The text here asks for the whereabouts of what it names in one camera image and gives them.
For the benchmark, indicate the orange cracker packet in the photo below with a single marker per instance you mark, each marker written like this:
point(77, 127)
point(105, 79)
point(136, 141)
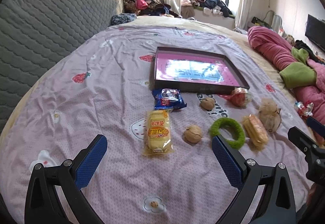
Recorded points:
point(256, 131)

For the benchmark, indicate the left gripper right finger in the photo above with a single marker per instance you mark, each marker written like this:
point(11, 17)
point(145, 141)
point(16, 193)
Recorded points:
point(276, 204)

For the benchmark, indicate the black wall television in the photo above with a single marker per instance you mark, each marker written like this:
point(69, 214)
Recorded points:
point(315, 31)

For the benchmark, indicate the beige mesh scrunchie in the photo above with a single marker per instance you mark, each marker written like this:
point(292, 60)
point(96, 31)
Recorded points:
point(269, 114)

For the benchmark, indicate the blue knitted item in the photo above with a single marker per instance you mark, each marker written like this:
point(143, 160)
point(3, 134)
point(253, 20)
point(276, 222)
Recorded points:
point(122, 18)

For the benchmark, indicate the grey quilted headboard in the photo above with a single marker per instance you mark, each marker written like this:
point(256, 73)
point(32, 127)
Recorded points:
point(37, 34)

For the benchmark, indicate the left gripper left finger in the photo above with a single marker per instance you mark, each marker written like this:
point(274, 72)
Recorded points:
point(42, 203)

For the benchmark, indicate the red snack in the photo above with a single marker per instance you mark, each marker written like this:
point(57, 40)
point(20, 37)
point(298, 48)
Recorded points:
point(239, 97)

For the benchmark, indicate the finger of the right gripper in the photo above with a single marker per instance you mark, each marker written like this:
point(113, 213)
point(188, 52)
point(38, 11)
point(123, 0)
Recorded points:
point(314, 156)
point(316, 126)

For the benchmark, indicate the pink green blanket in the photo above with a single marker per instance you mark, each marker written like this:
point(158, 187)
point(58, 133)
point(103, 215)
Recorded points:
point(305, 77)

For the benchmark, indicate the yellow packaged cake snack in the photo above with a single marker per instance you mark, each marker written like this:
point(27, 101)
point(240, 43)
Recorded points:
point(158, 139)

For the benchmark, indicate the pink floral bedsheet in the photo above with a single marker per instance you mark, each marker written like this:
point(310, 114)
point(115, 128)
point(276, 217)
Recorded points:
point(104, 88)

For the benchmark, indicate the dark shallow box tray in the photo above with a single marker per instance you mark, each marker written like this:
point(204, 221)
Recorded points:
point(195, 71)

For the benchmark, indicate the blue cookie packet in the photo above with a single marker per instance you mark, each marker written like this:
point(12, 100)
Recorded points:
point(168, 99)

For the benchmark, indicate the clothes pile on windowsill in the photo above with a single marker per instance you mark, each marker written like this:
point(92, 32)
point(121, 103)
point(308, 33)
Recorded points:
point(216, 7)

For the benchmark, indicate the walnut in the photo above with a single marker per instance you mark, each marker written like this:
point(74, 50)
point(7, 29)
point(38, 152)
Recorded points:
point(207, 103)
point(193, 134)

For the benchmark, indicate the small candy wrapper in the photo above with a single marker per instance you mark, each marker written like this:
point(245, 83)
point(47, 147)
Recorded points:
point(304, 110)

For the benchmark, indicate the clothes pile by headboard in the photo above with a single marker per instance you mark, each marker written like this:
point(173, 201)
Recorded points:
point(149, 8)

